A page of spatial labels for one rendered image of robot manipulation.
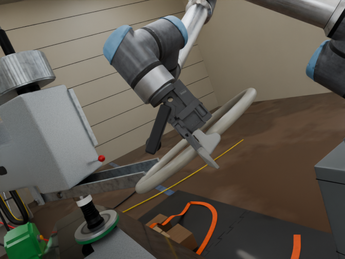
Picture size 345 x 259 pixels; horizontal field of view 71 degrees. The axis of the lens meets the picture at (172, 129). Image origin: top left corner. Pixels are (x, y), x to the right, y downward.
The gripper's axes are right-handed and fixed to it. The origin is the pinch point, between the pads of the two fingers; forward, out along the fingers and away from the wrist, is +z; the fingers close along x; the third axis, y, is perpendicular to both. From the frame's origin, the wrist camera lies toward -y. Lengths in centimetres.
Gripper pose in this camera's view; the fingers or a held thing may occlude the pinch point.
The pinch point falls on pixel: (211, 164)
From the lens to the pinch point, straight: 57.9
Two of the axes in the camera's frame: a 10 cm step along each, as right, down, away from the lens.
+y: 7.6, -6.5, -0.4
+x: 0.3, -0.3, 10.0
